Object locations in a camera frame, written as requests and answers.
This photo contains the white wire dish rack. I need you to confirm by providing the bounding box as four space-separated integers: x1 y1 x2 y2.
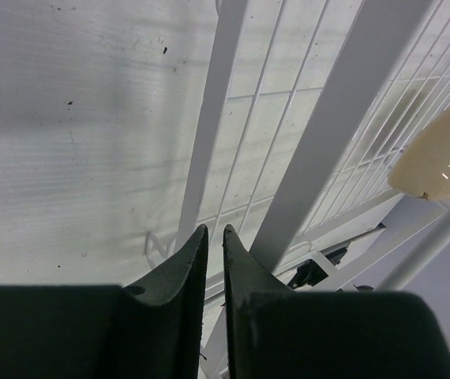
144 0 450 379

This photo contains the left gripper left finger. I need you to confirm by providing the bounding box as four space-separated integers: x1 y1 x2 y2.
0 225 208 378

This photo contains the beige bowl with drawing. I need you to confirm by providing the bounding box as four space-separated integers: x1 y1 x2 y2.
388 108 450 201

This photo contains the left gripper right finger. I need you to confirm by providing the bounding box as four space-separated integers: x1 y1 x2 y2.
223 226 450 378

